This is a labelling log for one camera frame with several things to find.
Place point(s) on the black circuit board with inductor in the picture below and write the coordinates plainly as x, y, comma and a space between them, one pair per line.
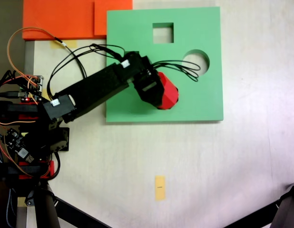
23, 153

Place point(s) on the red and black table clamp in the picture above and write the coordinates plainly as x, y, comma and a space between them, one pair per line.
51, 166
25, 116

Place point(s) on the black tripod leg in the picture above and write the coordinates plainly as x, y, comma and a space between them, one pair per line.
46, 209
288, 204

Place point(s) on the yellow tape label strip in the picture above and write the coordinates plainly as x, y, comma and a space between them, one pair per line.
160, 187

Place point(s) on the red octagonal pillar block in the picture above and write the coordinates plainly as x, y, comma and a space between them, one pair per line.
170, 92

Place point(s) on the black tripod brace bar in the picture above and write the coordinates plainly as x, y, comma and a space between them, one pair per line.
254, 215
82, 213

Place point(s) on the black printed gripper finger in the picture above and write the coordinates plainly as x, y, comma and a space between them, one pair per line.
153, 99

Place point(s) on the green shape sorter board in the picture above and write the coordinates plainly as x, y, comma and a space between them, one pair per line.
204, 102

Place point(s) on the large orange foam board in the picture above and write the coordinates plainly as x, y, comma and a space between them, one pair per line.
56, 19

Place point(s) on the yellow masking tape piece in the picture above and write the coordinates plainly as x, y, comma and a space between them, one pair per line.
21, 202
46, 96
71, 44

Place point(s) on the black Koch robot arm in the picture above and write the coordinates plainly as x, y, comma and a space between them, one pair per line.
97, 88

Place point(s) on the circuit board with green terminal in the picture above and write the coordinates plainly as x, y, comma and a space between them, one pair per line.
34, 90

